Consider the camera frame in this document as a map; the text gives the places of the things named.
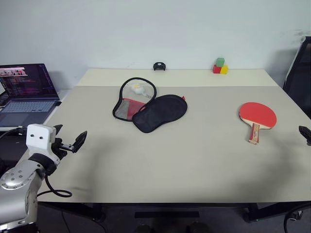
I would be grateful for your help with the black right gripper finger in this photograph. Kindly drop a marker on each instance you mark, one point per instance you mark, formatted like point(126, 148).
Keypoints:
point(306, 133)

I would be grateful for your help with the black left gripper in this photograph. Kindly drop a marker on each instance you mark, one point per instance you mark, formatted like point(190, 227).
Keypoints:
point(58, 148)

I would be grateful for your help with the red table tennis paddle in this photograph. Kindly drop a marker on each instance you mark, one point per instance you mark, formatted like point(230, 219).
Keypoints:
point(257, 114)

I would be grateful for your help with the small white yellow duck charm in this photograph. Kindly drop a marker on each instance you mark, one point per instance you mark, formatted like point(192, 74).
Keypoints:
point(137, 88)

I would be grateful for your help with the black red mesh paddle case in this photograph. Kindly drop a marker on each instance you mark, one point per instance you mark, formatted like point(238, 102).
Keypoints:
point(160, 112)

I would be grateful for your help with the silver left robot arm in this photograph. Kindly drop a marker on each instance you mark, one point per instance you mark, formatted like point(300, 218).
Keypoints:
point(17, 177)

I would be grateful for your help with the black office chair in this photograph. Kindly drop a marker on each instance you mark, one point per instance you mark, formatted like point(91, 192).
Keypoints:
point(297, 80)

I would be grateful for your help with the open blue laptop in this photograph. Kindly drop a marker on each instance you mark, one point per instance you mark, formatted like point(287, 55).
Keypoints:
point(26, 97)

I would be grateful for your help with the yellow cube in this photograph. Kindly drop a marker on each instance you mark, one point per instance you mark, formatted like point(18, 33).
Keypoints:
point(224, 70)

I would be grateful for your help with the red cube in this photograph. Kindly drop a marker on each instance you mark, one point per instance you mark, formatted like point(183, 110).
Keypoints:
point(216, 69)

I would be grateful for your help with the green cube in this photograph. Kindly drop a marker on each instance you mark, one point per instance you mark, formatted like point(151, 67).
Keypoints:
point(220, 62)

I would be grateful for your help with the small black clamp device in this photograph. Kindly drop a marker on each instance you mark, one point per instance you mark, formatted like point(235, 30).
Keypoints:
point(159, 66)

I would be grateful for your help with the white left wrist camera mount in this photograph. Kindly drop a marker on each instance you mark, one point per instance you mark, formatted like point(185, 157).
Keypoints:
point(39, 138)

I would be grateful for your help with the black table frame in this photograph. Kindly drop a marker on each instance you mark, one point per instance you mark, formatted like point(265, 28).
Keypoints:
point(167, 214)

